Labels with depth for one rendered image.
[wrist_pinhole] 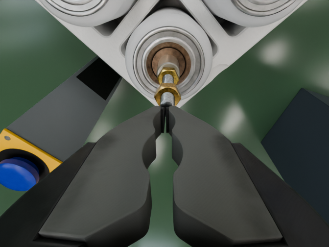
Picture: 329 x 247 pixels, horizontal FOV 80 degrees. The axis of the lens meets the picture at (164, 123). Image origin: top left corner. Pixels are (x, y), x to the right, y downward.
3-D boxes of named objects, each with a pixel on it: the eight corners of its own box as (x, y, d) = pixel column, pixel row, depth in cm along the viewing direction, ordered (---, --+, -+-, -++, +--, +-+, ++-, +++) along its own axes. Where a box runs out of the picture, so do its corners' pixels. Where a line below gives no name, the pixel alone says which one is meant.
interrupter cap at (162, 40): (186, 105, 24) (186, 107, 23) (125, 83, 23) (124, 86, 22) (217, 42, 20) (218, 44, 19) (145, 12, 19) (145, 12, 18)
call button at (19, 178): (52, 165, 21) (41, 180, 20) (35, 182, 23) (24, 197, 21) (15, 144, 20) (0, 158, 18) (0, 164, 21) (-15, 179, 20)
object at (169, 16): (182, 69, 40) (190, 115, 24) (136, 52, 38) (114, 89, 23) (204, 19, 35) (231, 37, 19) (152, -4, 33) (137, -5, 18)
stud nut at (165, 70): (154, 71, 18) (153, 74, 17) (171, 62, 17) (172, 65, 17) (164, 89, 19) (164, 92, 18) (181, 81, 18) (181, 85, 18)
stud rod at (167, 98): (161, 68, 19) (156, 104, 13) (170, 63, 19) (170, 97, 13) (166, 77, 20) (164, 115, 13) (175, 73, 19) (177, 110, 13)
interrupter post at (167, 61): (174, 78, 22) (175, 89, 19) (154, 70, 22) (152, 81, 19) (183, 57, 21) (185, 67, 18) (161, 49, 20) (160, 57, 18)
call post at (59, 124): (126, 72, 47) (72, 167, 21) (108, 91, 50) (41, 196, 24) (102, 51, 45) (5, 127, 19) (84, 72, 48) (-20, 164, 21)
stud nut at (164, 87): (151, 87, 15) (150, 91, 14) (172, 77, 14) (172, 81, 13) (163, 108, 16) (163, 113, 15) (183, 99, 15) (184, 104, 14)
